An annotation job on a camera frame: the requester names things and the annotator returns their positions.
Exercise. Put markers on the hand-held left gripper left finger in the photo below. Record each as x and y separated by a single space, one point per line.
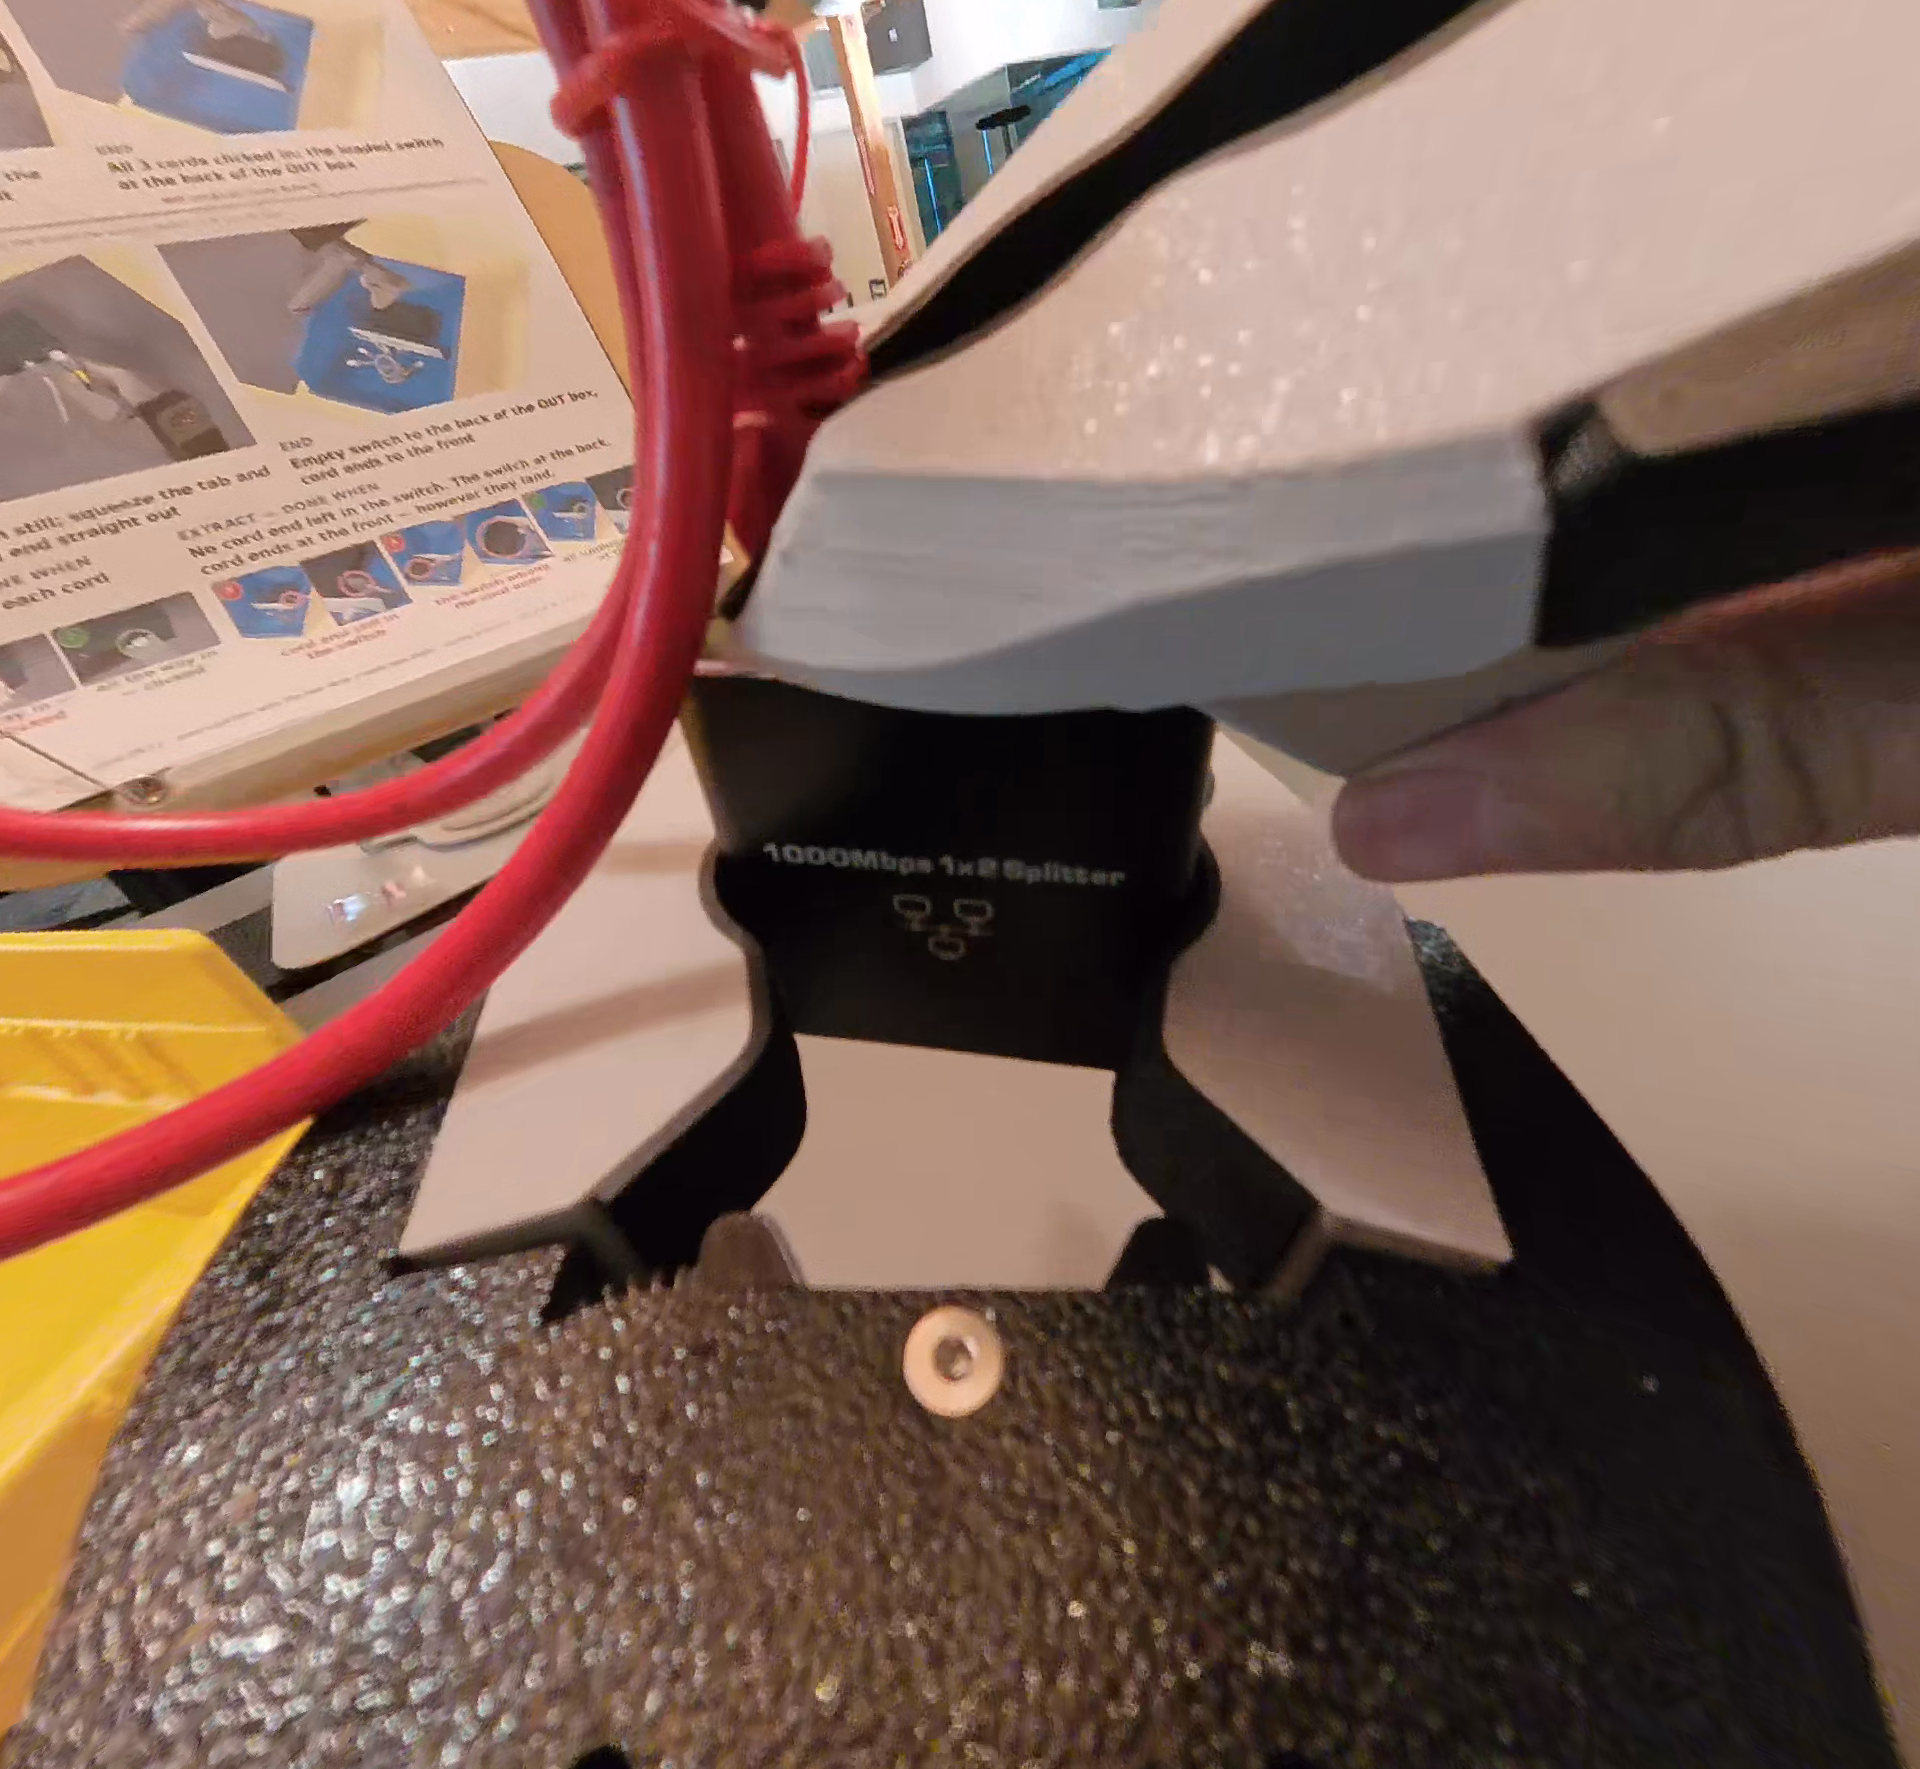
601 1080

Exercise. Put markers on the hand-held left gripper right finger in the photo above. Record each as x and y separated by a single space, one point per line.
1320 1050

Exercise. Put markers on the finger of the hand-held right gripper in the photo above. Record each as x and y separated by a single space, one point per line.
1274 29
1201 524

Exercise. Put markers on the black ethernet splitter box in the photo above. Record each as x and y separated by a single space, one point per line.
960 810

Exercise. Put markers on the yellow plastic bin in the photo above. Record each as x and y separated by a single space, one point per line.
90 1274

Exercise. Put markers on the person's right hand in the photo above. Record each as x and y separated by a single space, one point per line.
1651 749

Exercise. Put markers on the wooden support pillar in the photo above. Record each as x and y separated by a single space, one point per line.
871 149

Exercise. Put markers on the wooden instruction board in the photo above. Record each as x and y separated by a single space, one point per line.
555 208

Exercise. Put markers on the printed instruction sheet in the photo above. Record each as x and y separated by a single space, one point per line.
224 299

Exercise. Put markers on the black wall speaker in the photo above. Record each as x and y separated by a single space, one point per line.
896 33

